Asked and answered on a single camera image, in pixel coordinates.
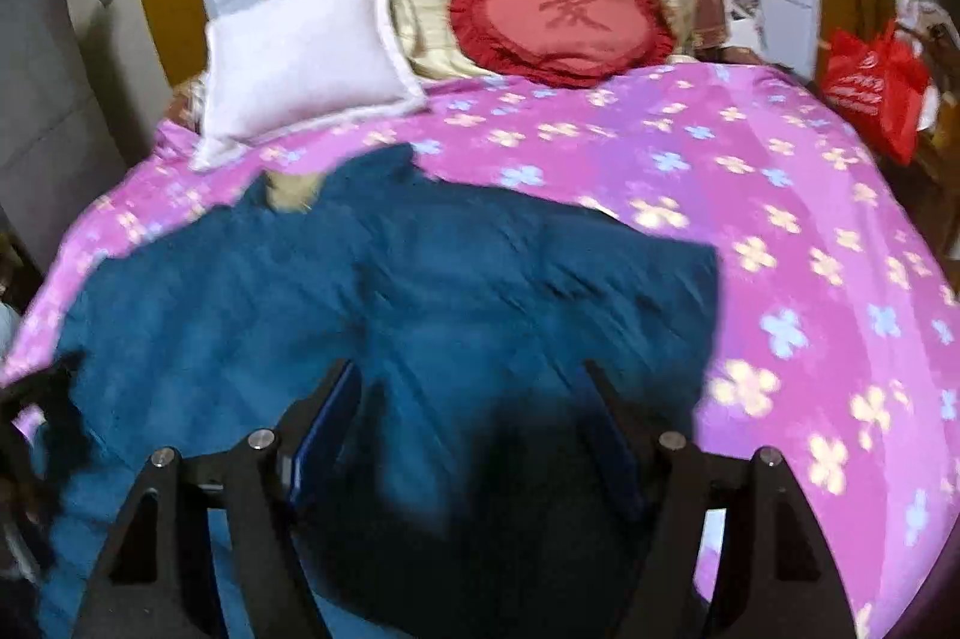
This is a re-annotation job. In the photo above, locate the white pillow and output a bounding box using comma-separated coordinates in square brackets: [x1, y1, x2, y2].
[187, 0, 430, 171]

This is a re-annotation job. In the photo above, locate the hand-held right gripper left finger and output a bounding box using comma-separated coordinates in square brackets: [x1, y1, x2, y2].
[71, 358, 365, 639]

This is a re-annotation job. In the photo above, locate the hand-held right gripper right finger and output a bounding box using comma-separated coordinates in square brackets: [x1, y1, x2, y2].
[583, 360, 860, 639]

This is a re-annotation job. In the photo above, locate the red shopping bag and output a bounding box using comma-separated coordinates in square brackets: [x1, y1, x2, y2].
[817, 20, 932, 166]

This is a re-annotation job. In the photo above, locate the red heart-shaped pillow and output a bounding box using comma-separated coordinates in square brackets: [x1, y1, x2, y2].
[448, 0, 676, 89]

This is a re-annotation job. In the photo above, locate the pink floral bed sheet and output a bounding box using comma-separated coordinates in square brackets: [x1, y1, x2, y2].
[0, 60, 960, 639]

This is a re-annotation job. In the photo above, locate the blue down jacket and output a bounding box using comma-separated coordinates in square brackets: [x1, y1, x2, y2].
[37, 142, 725, 639]

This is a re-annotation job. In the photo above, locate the grey refrigerator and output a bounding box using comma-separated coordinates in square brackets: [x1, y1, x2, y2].
[0, 0, 173, 280]

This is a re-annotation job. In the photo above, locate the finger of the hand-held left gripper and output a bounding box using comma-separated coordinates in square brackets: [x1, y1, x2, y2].
[0, 358, 85, 437]

